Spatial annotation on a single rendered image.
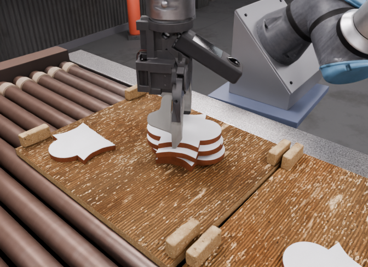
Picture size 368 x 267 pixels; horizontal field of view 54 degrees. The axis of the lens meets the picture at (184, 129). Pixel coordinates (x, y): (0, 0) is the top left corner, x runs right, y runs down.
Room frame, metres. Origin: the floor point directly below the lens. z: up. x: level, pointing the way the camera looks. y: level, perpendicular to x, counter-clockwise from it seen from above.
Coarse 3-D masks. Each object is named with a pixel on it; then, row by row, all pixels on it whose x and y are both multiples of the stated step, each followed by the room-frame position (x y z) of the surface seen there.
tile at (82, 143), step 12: (72, 132) 0.61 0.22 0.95; (84, 132) 0.61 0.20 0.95; (60, 144) 0.57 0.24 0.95; (72, 144) 0.57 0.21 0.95; (84, 144) 0.57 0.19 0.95; (96, 144) 0.57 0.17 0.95; (108, 144) 0.57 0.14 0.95; (60, 156) 0.53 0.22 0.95; (72, 156) 0.53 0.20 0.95; (84, 156) 0.53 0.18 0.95
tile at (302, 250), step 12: (288, 252) 0.32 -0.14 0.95; (300, 252) 0.32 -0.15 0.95; (312, 252) 0.32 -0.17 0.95; (324, 252) 0.32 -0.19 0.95; (336, 252) 0.32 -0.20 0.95; (288, 264) 0.30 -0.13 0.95; (300, 264) 0.30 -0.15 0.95; (312, 264) 0.30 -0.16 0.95; (324, 264) 0.30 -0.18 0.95; (336, 264) 0.30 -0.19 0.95; (348, 264) 0.30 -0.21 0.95
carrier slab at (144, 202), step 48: (144, 96) 0.80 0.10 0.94; (48, 144) 0.59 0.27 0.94; (144, 144) 0.59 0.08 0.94; (240, 144) 0.59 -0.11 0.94; (96, 192) 0.45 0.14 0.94; (144, 192) 0.45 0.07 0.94; (192, 192) 0.45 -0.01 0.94; (240, 192) 0.45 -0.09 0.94; (144, 240) 0.35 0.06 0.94; (192, 240) 0.35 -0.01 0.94
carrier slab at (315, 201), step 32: (320, 160) 0.54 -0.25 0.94; (256, 192) 0.45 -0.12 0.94; (288, 192) 0.45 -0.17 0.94; (320, 192) 0.45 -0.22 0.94; (352, 192) 0.45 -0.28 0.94; (224, 224) 0.38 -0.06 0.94; (256, 224) 0.38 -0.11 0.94; (288, 224) 0.38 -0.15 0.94; (320, 224) 0.38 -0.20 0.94; (352, 224) 0.38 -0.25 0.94; (224, 256) 0.32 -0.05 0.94; (256, 256) 0.32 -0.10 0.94; (352, 256) 0.32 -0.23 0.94
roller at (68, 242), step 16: (0, 176) 0.51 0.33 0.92; (0, 192) 0.48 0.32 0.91; (16, 192) 0.47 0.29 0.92; (16, 208) 0.44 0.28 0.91; (32, 208) 0.43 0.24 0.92; (48, 208) 0.43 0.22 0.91; (32, 224) 0.40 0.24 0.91; (48, 224) 0.39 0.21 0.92; (64, 224) 0.40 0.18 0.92; (48, 240) 0.37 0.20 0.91; (64, 240) 0.36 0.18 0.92; (80, 240) 0.36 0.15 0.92; (64, 256) 0.35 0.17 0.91; (80, 256) 0.34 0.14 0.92; (96, 256) 0.34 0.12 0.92
